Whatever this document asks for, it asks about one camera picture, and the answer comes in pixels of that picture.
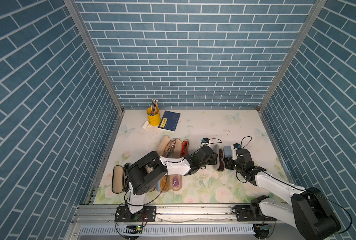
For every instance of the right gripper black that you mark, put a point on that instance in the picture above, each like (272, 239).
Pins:
(227, 164)

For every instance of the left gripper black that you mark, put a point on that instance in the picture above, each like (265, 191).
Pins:
(213, 156)

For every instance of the blue case yellow glasses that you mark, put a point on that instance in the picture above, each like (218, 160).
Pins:
(227, 152)

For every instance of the plaid case red glasses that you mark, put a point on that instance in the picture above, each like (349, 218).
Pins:
(180, 148)

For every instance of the grey case tortoise glasses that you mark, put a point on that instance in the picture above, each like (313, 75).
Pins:
(219, 163)

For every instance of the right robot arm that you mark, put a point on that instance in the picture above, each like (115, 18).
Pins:
(306, 209)

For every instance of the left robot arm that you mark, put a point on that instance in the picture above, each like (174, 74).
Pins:
(150, 169)

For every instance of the beige case striped glasses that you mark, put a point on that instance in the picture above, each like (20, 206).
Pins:
(166, 146)

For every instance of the blue case orange glasses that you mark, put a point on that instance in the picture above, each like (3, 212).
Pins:
(163, 185)

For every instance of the beige case black glasses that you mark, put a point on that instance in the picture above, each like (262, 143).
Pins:
(120, 180)

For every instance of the dark blue book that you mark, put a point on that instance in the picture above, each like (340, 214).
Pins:
(169, 121)

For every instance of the yellow pen cup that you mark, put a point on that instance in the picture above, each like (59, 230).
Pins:
(154, 118)

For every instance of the white eraser sharpener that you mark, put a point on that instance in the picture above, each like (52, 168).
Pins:
(146, 125)

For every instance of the pencils in cup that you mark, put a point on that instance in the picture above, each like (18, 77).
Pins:
(154, 107)

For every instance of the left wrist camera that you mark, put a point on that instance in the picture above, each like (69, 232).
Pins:
(205, 142)

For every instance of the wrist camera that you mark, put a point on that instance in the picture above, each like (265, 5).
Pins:
(235, 147)
(205, 142)

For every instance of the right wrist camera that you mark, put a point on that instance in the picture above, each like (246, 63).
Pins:
(235, 147)

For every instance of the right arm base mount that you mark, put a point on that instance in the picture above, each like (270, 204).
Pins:
(245, 213)

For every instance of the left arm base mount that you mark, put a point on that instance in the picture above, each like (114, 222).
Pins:
(147, 214)

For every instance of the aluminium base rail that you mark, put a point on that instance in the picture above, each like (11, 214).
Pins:
(176, 222)

